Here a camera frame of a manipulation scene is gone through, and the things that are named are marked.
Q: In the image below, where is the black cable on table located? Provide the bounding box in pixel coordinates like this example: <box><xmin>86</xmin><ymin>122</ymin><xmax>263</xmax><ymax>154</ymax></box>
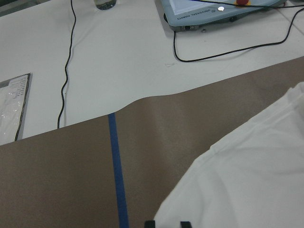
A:
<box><xmin>57</xmin><ymin>0</ymin><xmax>77</xmax><ymax>129</ymax></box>

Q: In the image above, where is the blue grey teach pendant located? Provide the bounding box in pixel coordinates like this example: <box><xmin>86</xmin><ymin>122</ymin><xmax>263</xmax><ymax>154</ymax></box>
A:
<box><xmin>161</xmin><ymin>0</ymin><xmax>285</xmax><ymax>32</ymax></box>

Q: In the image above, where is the black pendant cable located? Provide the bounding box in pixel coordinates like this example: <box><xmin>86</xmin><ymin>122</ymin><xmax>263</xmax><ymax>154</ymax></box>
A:
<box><xmin>173</xmin><ymin>0</ymin><xmax>304</xmax><ymax>63</ymax></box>

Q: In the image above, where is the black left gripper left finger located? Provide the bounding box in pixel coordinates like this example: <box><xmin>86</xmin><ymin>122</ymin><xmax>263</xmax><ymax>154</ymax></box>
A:
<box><xmin>144</xmin><ymin>220</ymin><xmax>155</xmax><ymax>228</ymax></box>

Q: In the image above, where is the white long-sleeve printed shirt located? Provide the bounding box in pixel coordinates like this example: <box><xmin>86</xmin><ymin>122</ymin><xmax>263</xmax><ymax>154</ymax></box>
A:
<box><xmin>154</xmin><ymin>83</ymin><xmax>304</xmax><ymax>228</ymax></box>

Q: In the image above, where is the brown paper table mat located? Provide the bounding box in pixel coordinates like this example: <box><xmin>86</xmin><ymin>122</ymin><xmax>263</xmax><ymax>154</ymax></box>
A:
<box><xmin>0</xmin><ymin>57</ymin><xmax>304</xmax><ymax>228</ymax></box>

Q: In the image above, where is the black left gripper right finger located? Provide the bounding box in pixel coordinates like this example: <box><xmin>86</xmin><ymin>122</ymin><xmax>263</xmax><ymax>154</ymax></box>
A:
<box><xmin>180</xmin><ymin>221</ymin><xmax>191</xmax><ymax>228</ymax></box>

